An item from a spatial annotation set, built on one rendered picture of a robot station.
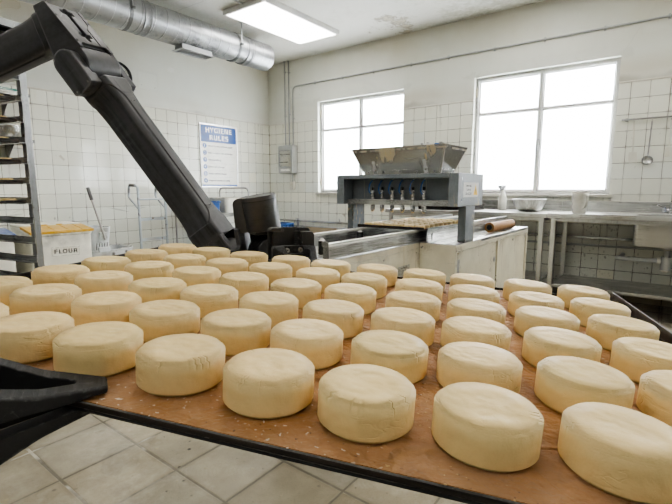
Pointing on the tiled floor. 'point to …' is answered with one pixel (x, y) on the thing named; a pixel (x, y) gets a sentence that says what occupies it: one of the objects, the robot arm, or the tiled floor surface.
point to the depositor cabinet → (479, 255)
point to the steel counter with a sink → (647, 215)
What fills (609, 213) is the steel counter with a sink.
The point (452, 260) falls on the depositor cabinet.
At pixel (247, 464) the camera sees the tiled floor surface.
